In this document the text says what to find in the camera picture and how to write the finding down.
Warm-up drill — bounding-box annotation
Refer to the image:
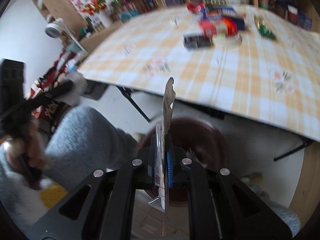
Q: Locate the clear silver plastic wrapper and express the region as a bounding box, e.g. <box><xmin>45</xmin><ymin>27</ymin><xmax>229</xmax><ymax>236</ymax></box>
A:
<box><xmin>149</xmin><ymin>77</ymin><xmax>176</xmax><ymax>237</ymax></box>

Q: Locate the black snack packet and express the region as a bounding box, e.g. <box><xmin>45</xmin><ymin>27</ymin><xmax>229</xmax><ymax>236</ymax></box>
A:
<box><xmin>183</xmin><ymin>35</ymin><xmax>213</xmax><ymax>50</ymax></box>

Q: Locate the red rectangular box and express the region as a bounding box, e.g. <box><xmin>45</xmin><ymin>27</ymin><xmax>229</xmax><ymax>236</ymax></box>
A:
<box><xmin>199</xmin><ymin>18</ymin><xmax>238</xmax><ymax>38</ymax></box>

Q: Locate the blue coffee box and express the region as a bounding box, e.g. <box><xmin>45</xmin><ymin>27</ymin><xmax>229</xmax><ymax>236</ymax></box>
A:
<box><xmin>202</xmin><ymin>4</ymin><xmax>245</xmax><ymax>31</ymax></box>

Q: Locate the green gold foil wrapper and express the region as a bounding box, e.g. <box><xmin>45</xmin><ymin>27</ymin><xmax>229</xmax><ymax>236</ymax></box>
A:
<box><xmin>254</xmin><ymin>15</ymin><xmax>276</xmax><ymax>40</ymax></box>

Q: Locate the grey fleece sleeve forearm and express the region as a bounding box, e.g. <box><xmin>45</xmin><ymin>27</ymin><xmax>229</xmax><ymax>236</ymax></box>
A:
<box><xmin>1</xmin><ymin>106</ymin><xmax>137</xmax><ymax>233</ymax></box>

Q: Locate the maroon round trash bin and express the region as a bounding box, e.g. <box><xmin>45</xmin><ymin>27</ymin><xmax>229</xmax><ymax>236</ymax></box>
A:
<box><xmin>139</xmin><ymin>116</ymin><xmax>227</xmax><ymax>207</ymax></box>

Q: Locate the person's left hand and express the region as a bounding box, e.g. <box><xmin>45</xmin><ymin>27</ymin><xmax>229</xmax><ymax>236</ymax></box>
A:
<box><xmin>3</xmin><ymin>121</ymin><xmax>47</xmax><ymax>190</ymax></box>

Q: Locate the white paper plate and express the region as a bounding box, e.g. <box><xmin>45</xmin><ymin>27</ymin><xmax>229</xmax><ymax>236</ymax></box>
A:
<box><xmin>212</xmin><ymin>34</ymin><xmax>241</xmax><ymax>48</ymax></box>

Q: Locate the yellow plaid tablecloth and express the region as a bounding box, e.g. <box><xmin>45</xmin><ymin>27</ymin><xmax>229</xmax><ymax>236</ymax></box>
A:
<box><xmin>80</xmin><ymin>5</ymin><xmax>319</xmax><ymax>141</ymax></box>

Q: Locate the white desk fan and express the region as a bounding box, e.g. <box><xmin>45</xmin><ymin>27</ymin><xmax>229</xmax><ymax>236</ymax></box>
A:
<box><xmin>44</xmin><ymin>17</ymin><xmax>89</xmax><ymax>53</ymax></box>

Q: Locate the red paper cup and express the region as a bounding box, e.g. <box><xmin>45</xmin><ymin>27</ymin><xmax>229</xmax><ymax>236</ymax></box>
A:
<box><xmin>287</xmin><ymin>5</ymin><xmax>298</xmax><ymax>24</ymax></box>

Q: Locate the black folding table frame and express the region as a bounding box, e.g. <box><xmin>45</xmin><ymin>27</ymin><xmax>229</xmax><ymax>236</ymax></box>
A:
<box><xmin>116</xmin><ymin>86</ymin><xmax>315</xmax><ymax>162</ymax></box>

